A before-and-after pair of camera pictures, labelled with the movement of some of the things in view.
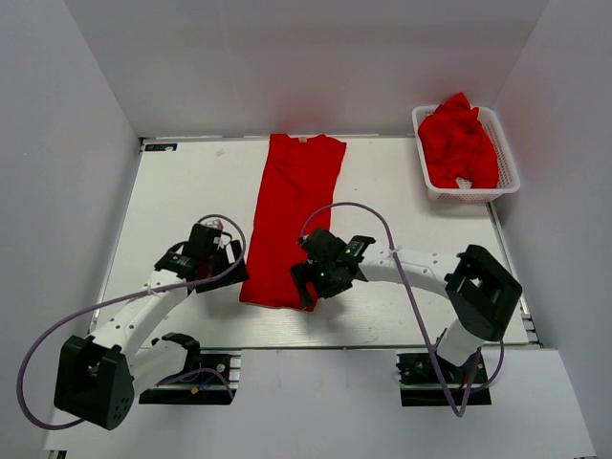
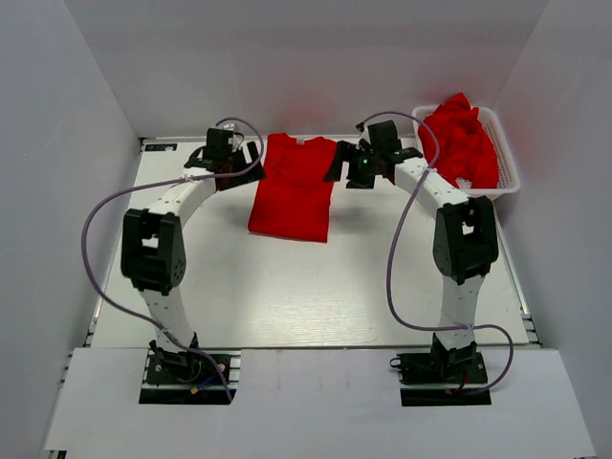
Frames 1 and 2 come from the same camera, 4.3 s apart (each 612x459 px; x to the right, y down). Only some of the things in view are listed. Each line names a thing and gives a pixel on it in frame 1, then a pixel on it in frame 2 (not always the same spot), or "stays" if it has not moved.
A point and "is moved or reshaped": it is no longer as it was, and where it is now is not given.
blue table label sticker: (161, 146) stays
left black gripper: (239, 275) -> (251, 175)
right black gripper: (306, 273) -> (347, 152)
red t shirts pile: (456, 146) stays
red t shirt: (295, 201) is moved or reshaped
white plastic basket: (509, 177) stays
